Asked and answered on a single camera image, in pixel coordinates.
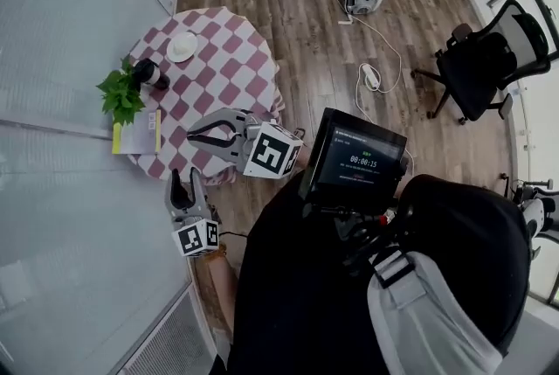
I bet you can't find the person's black shirt torso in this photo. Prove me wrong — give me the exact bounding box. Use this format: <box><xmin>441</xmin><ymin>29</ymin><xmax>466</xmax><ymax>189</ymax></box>
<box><xmin>209</xmin><ymin>171</ymin><xmax>534</xmax><ymax>375</ymax></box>

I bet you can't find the white power strip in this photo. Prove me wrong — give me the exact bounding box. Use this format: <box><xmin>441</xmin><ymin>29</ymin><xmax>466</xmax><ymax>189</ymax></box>
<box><xmin>358</xmin><ymin>63</ymin><xmax>382</xmax><ymax>91</ymax></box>

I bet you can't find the black tumbler cup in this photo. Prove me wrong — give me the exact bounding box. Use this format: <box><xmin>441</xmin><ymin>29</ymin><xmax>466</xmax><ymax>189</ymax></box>
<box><xmin>133</xmin><ymin>57</ymin><xmax>171</xmax><ymax>92</ymax></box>

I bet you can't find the white charger cable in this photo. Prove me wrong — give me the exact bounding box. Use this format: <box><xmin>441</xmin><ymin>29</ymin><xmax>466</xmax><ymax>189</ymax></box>
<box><xmin>347</xmin><ymin>17</ymin><xmax>403</xmax><ymax>94</ymax></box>

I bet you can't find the black office chair with headrest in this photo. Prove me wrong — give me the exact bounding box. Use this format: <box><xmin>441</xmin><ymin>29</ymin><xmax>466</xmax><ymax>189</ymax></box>
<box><xmin>410</xmin><ymin>0</ymin><xmax>552</xmax><ymax>126</ymax></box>

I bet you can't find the grey booklet with yellow edge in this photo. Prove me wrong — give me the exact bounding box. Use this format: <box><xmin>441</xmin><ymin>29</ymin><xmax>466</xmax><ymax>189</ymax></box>
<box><xmin>111</xmin><ymin>108</ymin><xmax>162</xmax><ymax>156</ymax></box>

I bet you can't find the person's right forearm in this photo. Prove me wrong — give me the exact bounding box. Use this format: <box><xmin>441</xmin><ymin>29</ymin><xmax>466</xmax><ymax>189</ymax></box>
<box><xmin>296</xmin><ymin>143</ymin><xmax>315</xmax><ymax>176</ymax></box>

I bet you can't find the white round headset device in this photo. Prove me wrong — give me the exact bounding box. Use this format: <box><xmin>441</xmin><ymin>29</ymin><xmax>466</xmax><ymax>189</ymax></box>
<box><xmin>521</xmin><ymin>198</ymin><xmax>547</xmax><ymax>243</ymax></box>

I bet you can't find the black chest monitor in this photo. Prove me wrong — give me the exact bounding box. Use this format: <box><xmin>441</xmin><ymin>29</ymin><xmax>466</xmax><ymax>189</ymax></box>
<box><xmin>298</xmin><ymin>107</ymin><xmax>410</xmax><ymax>208</ymax></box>

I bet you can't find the gray shoulder strap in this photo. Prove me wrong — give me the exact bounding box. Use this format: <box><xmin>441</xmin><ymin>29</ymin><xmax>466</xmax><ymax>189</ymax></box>
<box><xmin>366</xmin><ymin>248</ymin><xmax>503</xmax><ymax>375</ymax></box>

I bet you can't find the round table with checkered cloth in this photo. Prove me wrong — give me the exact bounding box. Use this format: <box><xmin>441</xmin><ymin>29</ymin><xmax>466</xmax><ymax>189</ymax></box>
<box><xmin>124</xmin><ymin>5</ymin><xmax>287</xmax><ymax>186</ymax></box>

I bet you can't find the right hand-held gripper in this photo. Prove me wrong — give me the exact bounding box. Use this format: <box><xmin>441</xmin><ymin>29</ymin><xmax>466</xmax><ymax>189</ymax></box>
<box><xmin>186</xmin><ymin>108</ymin><xmax>305</xmax><ymax>181</ymax></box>

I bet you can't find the white round plate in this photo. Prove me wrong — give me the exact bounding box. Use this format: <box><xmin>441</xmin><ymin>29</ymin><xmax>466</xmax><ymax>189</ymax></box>
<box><xmin>166</xmin><ymin>31</ymin><xmax>200</xmax><ymax>64</ymax></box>

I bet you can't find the person's left forearm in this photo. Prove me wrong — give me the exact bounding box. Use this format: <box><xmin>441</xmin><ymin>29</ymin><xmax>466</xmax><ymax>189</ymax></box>
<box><xmin>198</xmin><ymin>248</ymin><xmax>239</xmax><ymax>339</ymax></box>

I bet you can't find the green potted plant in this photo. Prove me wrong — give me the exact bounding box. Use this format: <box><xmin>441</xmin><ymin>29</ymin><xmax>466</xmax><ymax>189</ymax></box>
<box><xmin>95</xmin><ymin>56</ymin><xmax>147</xmax><ymax>128</ymax></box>

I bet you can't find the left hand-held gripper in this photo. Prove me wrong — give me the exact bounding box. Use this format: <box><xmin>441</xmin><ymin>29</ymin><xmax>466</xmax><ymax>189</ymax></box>
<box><xmin>164</xmin><ymin>166</ymin><xmax>219</xmax><ymax>257</ymax></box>

